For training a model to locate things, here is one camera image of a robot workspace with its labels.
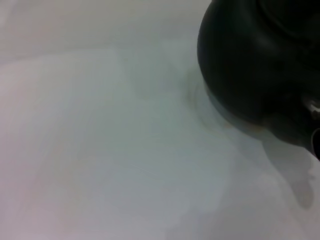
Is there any black round teapot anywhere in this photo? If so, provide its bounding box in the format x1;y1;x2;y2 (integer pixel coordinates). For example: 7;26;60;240
196;0;320;161

